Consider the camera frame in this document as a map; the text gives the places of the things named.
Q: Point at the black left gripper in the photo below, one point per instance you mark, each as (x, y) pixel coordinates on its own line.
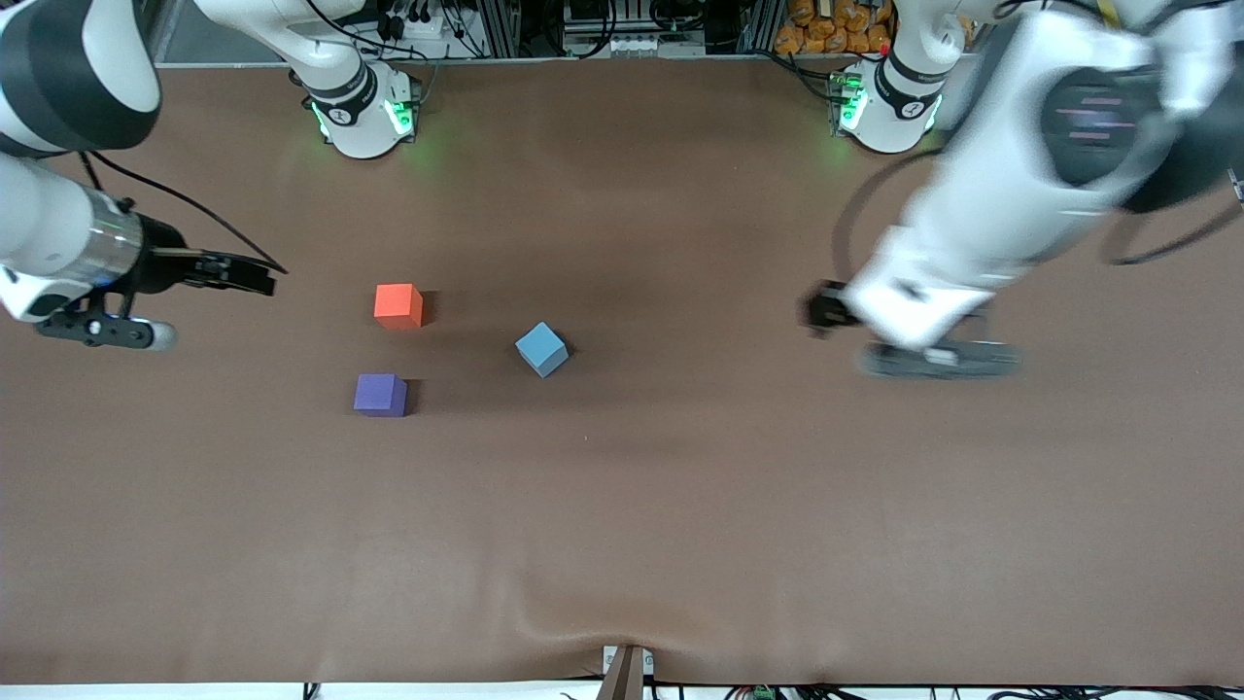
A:
(824, 309)

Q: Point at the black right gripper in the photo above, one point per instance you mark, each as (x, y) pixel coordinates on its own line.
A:
(163, 264)

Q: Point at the blue foam block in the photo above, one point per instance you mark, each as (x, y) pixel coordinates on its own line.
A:
(539, 348)

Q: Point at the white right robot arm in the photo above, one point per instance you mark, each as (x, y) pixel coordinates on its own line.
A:
(58, 233)

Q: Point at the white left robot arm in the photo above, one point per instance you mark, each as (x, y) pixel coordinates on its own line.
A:
(1001, 165)

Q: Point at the orange foam block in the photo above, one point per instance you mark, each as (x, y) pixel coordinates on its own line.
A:
(397, 303)

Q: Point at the purple foam block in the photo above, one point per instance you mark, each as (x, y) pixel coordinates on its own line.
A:
(379, 394)

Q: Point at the brown table mat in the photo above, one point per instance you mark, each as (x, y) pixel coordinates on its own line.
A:
(680, 506)

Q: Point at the pile of orange bags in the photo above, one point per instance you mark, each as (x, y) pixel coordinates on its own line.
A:
(831, 29)

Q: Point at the white terminal strip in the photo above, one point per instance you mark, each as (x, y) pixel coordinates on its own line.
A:
(656, 45)

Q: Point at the white power strip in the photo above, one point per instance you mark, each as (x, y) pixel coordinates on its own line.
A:
(418, 27)

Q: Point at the green plug connector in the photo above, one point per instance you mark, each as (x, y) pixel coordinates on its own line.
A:
(763, 693)

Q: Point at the brown table edge bracket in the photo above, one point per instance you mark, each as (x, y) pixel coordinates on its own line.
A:
(624, 676)

